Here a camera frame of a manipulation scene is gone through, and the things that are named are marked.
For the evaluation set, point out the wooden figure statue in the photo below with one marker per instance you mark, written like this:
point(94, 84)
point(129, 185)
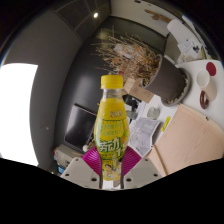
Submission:
point(158, 16)

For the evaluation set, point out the light plywood board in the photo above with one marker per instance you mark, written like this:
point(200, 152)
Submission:
point(193, 136)

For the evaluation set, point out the printed paper sheets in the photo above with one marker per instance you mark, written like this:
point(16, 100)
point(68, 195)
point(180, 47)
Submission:
point(143, 135)

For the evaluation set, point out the grey pot with dried plant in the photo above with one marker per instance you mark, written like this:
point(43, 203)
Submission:
point(166, 78)

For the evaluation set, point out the black wall screen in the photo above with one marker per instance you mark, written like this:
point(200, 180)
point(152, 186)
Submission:
point(78, 128)

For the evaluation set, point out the small round clear dish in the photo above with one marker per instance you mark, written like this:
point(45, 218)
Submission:
point(153, 113)

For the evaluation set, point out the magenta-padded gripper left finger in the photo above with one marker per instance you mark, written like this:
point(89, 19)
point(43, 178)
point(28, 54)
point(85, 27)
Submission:
point(80, 171)

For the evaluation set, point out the flat round red coaster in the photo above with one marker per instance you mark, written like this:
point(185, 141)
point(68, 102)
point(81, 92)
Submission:
point(211, 68)

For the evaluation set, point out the small yellow strip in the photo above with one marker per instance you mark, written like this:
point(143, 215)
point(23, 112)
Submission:
point(166, 124)

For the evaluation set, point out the ceiling spotlights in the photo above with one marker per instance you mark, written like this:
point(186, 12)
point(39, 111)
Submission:
point(95, 15)

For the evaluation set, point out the grey plant saucer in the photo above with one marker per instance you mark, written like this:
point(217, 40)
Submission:
point(186, 91)

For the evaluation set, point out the white chair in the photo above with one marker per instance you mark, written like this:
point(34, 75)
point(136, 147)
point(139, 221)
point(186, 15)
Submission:
point(180, 31)

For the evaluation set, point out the long ceiling light strip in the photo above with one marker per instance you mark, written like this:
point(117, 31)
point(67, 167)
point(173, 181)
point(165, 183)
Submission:
point(18, 113)

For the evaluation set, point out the yellow drink bottle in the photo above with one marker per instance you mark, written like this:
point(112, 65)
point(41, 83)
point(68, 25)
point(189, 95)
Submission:
point(111, 120)

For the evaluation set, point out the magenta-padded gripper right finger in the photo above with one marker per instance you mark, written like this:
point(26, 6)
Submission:
point(143, 171)

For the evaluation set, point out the brown cardboard box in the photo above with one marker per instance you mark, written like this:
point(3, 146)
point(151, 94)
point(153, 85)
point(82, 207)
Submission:
point(138, 90)

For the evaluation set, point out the stack of papers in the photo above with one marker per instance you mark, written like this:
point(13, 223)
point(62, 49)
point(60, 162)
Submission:
point(189, 46)

